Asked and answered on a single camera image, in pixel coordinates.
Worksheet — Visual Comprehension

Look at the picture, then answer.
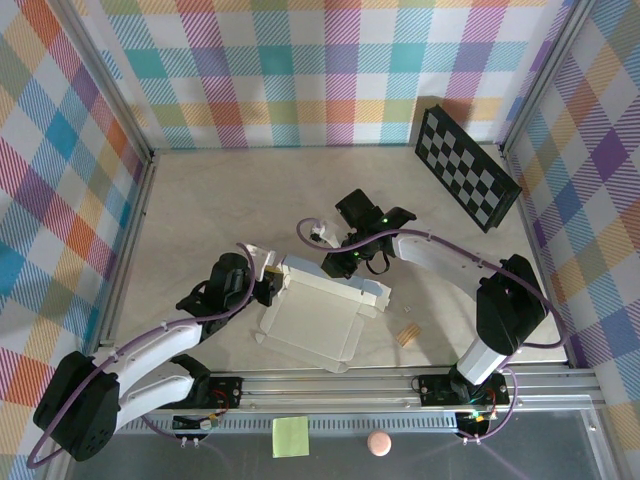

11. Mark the white paper box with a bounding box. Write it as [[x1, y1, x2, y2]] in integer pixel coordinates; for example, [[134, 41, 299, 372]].
[[255, 253, 394, 374]]

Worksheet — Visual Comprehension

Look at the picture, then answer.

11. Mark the black and white checkerboard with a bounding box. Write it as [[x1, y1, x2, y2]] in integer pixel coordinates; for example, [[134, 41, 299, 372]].
[[413, 104, 522, 234]]

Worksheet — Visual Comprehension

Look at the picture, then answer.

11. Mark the small wooden block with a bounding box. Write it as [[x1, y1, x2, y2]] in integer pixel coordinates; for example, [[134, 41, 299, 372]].
[[394, 323, 421, 347]]

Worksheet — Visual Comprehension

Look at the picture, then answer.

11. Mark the small circuit board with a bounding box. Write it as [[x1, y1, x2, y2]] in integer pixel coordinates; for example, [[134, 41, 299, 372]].
[[172, 412, 221, 434], [457, 409, 496, 426]]

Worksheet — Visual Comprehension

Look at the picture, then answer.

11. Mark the green sticky note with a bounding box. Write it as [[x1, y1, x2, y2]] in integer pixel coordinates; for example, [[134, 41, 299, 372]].
[[272, 416, 311, 459]]

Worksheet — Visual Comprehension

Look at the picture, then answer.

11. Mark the perforated metal strip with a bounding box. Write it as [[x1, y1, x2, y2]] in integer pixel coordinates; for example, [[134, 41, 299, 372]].
[[79, 417, 466, 434]]

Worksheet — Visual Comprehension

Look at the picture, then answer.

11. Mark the pink round disc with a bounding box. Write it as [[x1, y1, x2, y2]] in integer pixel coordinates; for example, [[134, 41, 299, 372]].
[[366, 430, 394, 457]]

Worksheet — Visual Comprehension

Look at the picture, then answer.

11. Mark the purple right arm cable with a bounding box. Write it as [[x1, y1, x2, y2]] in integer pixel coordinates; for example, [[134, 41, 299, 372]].
[[297, 216, 569, 444]]

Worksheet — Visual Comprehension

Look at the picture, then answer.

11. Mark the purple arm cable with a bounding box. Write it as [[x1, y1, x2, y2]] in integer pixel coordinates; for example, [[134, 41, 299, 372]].
[[297, 216, 569, 444], [24, 242, 266, 469]]

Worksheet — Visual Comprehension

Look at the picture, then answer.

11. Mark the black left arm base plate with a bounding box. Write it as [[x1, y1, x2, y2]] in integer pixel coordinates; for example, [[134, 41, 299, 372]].
[[192, 375, 245, 410]]

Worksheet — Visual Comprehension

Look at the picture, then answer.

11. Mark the aluminium side rail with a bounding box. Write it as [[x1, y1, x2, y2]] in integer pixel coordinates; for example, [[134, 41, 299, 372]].
[[94, 149, 159, 351], [502, 144, 571, 369]]

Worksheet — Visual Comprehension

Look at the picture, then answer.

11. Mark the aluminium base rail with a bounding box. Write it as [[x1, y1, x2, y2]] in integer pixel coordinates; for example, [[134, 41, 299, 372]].
[[54, 369, 601, 416]]

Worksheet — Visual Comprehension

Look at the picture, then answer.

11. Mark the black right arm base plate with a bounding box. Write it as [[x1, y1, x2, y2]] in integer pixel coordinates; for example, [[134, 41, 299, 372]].
[[418, 373, 511, 407]]

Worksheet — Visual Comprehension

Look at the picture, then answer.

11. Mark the aluminium frame post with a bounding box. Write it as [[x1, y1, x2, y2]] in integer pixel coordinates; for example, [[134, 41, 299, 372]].
[[49, 0, 156, 161], [499, 0, 596, 151]]

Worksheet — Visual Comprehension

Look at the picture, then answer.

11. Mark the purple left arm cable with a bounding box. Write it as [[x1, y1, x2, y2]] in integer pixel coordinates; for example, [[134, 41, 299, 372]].
[[24, 242, 266, 469]]

